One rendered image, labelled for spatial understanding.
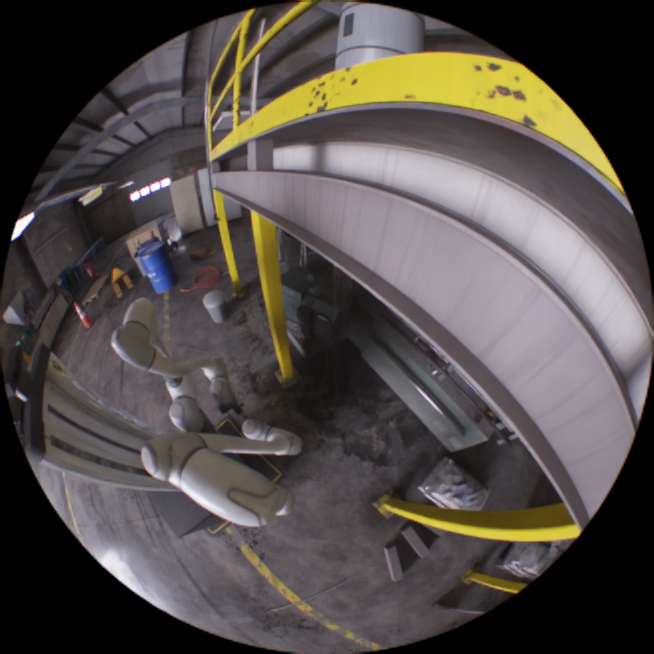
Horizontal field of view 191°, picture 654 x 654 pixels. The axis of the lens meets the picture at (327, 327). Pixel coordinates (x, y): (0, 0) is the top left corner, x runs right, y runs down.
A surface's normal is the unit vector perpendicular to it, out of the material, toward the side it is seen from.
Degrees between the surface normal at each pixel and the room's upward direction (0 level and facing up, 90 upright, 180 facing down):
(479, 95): 90
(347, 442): 0
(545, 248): 90
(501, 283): 90
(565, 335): 90
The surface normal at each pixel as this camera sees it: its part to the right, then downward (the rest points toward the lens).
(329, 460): 0.07, -0.66
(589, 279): -0.81, 0.40
